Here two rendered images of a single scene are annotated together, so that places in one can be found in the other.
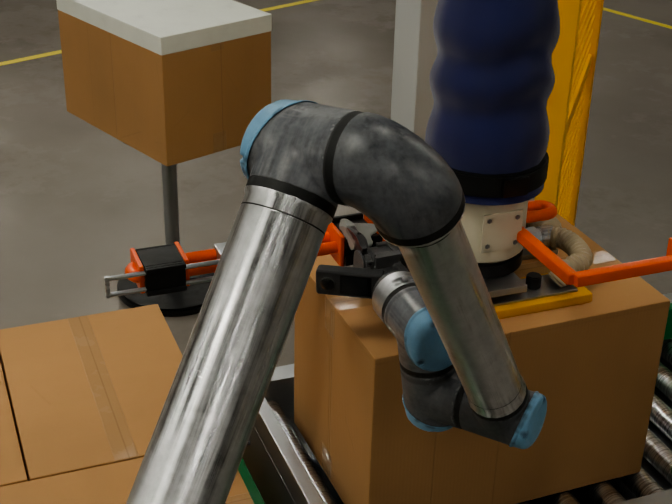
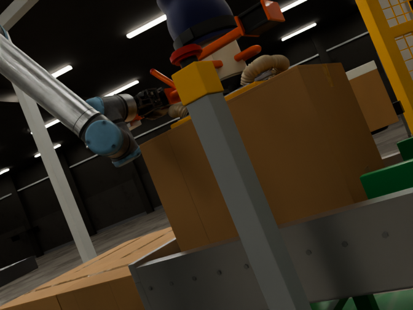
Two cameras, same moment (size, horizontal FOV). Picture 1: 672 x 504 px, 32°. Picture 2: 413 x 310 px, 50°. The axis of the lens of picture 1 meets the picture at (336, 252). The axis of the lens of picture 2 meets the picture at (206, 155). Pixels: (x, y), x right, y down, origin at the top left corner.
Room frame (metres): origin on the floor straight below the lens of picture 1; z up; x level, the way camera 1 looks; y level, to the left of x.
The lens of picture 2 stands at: (1.01, -1.39, 0.79)
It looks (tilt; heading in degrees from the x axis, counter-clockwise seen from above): 2 degrees up; 57
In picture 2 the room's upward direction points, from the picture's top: 22 degrees counter-clockwise
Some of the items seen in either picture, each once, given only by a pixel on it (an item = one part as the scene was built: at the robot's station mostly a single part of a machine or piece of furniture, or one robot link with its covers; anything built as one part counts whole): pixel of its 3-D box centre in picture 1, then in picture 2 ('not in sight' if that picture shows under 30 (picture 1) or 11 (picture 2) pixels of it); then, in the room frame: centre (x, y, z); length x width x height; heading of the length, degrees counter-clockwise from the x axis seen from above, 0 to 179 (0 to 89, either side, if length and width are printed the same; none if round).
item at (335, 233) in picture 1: (354, 238); (166, 99); (1.84, -0.03, 1.08); 0.10 x 0.08 x 0.06; 22
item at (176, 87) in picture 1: (164, 64); (351, 105); (3.55, 0.56, 0.82); 0.60 x 0.40 x 0.40; 42
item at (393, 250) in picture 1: (385, 275); (141, 104); (1.71, -0.08, 1.08); 0.12 x 0.09 x 0.08; 21
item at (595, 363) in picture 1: (469, 365); (262, 160); (1.94, -0.27, 0.75); 0.60 x 0.40 x 0.40; 112
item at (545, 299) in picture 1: (499, 292); (217, 101); (1.84, -0.30, 0.97); 0.34 x 0.10 x 0.05; 112
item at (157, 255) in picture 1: (159, 266); not in sight; (1.71, 0.30, 1.08); 0.08 x 0.07 x 0.05; 112
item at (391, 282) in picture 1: (401, 298); (122, 107); (1.63, -0.11, 1.08); 0.09 x 0.05 x 0.10; 111
